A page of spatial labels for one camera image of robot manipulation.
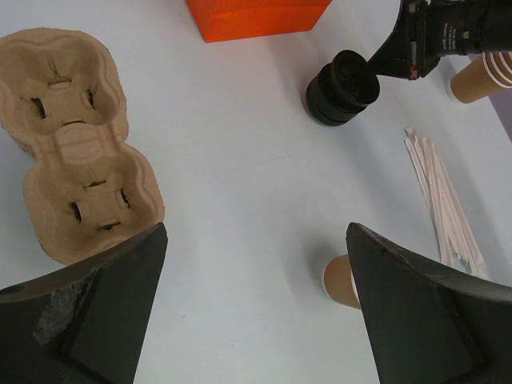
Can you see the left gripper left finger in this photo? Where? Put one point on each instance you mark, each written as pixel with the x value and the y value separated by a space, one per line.
pixel 86 322

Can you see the orange paper bag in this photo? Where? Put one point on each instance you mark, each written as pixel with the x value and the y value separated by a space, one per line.
pixel 220 21

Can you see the stack of black lids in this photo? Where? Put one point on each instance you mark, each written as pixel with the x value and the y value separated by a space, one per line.
pixel 341 90

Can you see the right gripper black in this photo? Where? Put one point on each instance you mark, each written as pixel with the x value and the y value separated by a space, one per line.
pixel 431 30

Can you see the single brown paper cup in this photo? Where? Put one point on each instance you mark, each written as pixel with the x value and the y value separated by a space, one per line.
pixel 338 282

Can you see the brown pulp cup carrier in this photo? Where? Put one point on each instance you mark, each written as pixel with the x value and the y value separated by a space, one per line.
pixel 63 104

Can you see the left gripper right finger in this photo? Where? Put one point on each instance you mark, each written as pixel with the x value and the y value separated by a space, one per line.
pixel 426 322

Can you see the bundle of wrapped straws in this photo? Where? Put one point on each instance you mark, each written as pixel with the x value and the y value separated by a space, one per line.
pixel 456 241

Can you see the stack of paper cups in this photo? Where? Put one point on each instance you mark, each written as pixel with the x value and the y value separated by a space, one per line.
pixel 486 75

